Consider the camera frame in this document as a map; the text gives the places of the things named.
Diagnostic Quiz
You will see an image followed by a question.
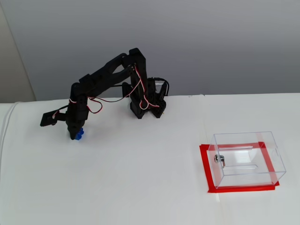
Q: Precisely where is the transparent plastic box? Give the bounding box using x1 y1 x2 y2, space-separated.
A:
209 131 287 189

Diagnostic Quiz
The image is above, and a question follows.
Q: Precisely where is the blue lego brick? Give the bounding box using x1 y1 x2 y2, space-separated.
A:
74 127 85 142

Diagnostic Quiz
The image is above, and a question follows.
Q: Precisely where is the silver cylinder lock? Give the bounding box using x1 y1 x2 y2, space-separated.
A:
213 154 226 167

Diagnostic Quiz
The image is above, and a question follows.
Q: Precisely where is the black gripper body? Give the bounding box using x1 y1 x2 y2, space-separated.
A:
65 97 90 127

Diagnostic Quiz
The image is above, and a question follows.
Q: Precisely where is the red white servo wire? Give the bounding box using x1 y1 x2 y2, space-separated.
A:
131 65 152 110
69 96 104 115

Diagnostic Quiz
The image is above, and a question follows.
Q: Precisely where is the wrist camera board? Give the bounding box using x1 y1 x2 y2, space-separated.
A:
39 109 68 128

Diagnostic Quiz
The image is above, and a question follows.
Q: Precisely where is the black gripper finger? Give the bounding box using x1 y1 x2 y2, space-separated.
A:
67 120 84 141

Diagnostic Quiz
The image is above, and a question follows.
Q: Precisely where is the red tape frame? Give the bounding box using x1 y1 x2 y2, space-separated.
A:
199 142 281 194

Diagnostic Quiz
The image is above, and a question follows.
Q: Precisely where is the black table clamp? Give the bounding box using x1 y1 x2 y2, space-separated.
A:
121 82 132 98

